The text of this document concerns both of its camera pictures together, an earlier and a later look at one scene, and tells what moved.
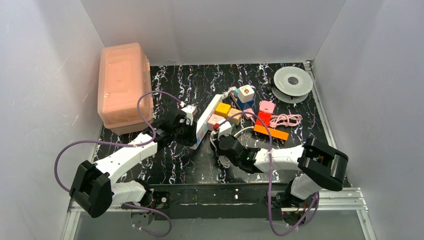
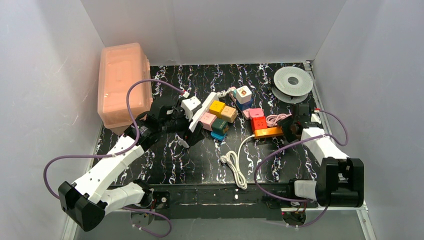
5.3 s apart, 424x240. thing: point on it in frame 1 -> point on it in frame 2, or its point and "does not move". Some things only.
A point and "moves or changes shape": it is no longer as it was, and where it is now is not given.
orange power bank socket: x=274 y=133 moves or changes shape
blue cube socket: x=245 y=105 does not move
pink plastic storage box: x=125 y=75 does not move
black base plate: x=220 y=201 does not move
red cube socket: x=265 y=117 moves or changes shape
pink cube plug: x=266 y=106 moves or changes shape
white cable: x=223 y=160 -> x=231 y=158
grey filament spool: x=292 y=84 does not move
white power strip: x=202 y=124 moves or changes shape
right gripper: x=222 y=143 -> x=291 y=127
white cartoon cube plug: x=246 y=93 does not move
